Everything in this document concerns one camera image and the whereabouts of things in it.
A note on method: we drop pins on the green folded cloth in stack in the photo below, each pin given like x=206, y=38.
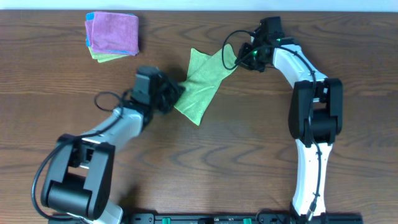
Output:
x=102, y=57

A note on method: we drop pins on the green microfiber cloth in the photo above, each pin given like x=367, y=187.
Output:
x=204, y=76

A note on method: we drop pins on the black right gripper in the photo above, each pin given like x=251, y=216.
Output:
x=242, y=60

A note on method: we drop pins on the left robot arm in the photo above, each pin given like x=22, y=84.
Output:
x=78, y=181

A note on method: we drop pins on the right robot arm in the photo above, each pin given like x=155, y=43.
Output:
x=315, y=116

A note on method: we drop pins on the pink folded cloth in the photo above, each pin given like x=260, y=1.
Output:
x=113, y=32

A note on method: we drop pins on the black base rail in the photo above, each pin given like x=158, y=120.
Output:
x=262, y=218

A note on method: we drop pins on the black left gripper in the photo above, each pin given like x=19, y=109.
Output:
x=176, y=90

